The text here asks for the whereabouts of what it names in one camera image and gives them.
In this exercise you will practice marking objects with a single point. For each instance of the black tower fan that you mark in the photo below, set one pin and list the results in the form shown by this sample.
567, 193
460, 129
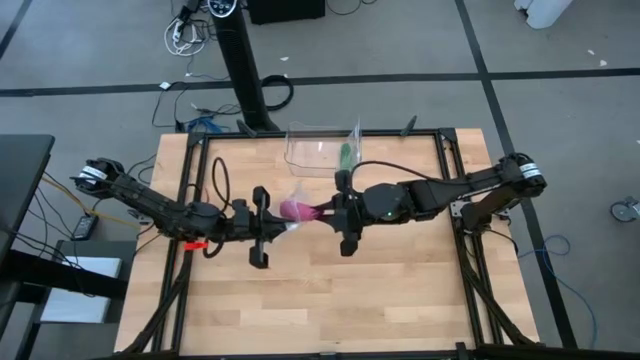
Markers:
240, 60

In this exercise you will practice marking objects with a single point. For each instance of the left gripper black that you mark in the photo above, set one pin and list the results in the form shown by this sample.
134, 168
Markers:
260, 225

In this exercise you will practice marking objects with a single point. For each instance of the black power adapter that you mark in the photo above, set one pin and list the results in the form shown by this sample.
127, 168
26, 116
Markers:
85, 227

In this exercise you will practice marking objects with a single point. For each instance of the pink elastic bandage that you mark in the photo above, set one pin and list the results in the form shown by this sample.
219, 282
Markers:
295, 210

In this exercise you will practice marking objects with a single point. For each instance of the black frame clamp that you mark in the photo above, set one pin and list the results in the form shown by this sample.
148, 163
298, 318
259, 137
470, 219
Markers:
410, 125

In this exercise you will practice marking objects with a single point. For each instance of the small white adapter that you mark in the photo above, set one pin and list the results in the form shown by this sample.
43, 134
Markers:
165, 85

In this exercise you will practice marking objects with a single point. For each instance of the grey caster wheel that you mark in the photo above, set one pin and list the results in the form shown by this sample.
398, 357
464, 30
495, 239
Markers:
625, 210

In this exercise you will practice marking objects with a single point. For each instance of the black box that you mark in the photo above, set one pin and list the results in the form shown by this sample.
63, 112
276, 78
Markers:
285, 10

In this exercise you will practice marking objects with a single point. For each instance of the clear plastic bin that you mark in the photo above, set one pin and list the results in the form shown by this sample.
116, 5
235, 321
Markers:
315, 160

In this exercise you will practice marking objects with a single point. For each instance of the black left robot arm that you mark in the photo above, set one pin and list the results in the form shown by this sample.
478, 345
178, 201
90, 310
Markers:
150, 202

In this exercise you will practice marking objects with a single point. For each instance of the black desk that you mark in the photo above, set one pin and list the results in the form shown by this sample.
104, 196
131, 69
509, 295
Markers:
20, 170

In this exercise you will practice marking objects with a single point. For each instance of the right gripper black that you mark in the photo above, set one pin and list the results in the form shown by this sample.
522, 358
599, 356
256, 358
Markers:
350, 212

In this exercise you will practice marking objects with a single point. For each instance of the bagged green bandage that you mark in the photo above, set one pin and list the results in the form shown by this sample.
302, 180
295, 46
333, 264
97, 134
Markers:
346, 155

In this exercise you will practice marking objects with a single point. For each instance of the clear plastic zip bag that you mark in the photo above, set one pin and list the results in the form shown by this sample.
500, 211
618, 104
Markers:
300, 192

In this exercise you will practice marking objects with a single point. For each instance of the white box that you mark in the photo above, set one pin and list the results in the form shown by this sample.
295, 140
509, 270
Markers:
75, 305

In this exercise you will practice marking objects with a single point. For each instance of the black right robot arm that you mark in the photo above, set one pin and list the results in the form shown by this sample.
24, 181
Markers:
435, 195

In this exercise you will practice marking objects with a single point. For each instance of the white plastic object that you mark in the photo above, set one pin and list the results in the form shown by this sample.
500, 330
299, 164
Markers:
545, 12

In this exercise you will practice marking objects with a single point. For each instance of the black aluminium table frame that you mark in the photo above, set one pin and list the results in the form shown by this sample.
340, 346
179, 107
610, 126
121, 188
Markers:
325, 134

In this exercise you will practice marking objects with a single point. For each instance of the black power plug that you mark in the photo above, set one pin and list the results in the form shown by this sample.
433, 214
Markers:
189, 9

